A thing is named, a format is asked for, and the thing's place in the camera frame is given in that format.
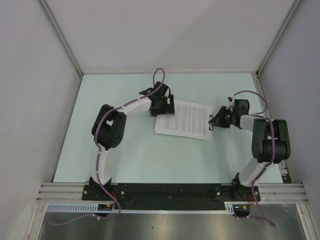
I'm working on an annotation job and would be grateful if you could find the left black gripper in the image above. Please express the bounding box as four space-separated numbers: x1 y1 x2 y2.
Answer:
150 94 175 118

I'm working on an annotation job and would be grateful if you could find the metal folder clip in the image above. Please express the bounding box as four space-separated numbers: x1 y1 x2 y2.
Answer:
208 115 214 131

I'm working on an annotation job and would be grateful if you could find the white dense text sheet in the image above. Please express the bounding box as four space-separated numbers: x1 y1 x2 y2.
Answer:
154 100 213 142

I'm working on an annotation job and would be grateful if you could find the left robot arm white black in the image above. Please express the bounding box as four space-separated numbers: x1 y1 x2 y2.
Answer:
91 81 175 200

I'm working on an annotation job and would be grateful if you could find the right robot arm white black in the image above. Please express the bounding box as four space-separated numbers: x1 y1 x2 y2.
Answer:
208 99 291 201

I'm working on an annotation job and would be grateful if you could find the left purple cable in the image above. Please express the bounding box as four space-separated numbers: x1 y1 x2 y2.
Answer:
47 67 167 226

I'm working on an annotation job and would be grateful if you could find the white slotted cable duct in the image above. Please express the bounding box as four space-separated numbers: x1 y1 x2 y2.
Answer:
46 202 234 215

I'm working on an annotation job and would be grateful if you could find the right aluminium side rail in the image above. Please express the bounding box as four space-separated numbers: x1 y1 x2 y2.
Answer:
251 72 293 184

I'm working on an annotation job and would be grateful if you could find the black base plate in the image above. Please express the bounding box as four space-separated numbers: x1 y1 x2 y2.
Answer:
82 180 261 202

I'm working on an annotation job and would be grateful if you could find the right aluminium corner post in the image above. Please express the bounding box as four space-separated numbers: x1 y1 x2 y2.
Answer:
255 0 304 78

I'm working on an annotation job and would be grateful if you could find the aluminium corner post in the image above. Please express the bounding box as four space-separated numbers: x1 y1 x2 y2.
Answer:
37 0 84 79
255 0 304 78

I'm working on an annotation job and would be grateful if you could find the left aluminium corner post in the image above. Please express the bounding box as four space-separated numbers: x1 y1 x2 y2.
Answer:
37 0 84 79

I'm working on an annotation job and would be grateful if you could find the aluminium front rail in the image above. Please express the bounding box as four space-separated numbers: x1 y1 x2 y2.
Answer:
36 182 309 204

